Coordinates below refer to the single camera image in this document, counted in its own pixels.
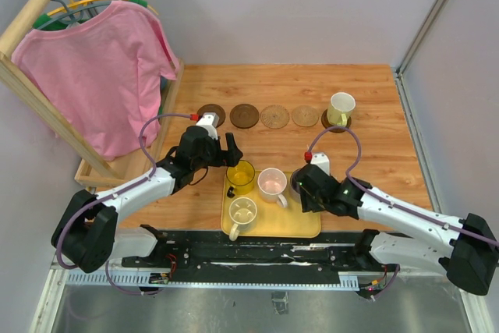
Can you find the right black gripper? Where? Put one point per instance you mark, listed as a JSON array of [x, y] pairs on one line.
[[307, 203]]

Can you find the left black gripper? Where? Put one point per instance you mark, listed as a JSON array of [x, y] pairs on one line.
[[225, 159]]

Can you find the dark brown coaster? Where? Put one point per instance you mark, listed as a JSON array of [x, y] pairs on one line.
[[326, 123], [213, 108]]

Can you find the woven rattan coaster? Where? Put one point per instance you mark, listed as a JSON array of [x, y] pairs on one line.
[[305, 116], [274, 116]]

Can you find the pale green mug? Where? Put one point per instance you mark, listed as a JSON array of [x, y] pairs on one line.
[[340, 109]]

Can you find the purple mug black rim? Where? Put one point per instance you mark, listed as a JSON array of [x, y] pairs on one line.
[[294, 187]]

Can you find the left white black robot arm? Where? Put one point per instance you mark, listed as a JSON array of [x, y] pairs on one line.
[[88, 234]]

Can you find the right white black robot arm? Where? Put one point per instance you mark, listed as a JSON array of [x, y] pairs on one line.
[[462, 249]]

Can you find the yellow mug black rim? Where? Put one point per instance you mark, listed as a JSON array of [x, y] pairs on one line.
[[240, 179]]

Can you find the pink white mug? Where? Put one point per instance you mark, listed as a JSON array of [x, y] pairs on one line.
[[272, 184]]

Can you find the yellow plastic tray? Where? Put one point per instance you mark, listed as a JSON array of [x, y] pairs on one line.
[[275, 221]]

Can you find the cream mug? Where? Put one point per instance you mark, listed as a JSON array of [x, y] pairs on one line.
[[243, 215]]

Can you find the wooden clothes rack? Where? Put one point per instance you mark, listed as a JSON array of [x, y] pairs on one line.
[[93, 171]]

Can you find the pink t-shirt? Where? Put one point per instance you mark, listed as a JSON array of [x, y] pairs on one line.
[[104, 75]]

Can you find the grey clothes hanger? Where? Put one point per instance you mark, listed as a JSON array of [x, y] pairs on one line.
[[70, 14]]

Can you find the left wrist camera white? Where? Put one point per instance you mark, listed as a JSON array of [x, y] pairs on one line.
[[209, 121]]

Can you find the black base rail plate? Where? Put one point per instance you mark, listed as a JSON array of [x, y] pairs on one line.
[[210, 256]]

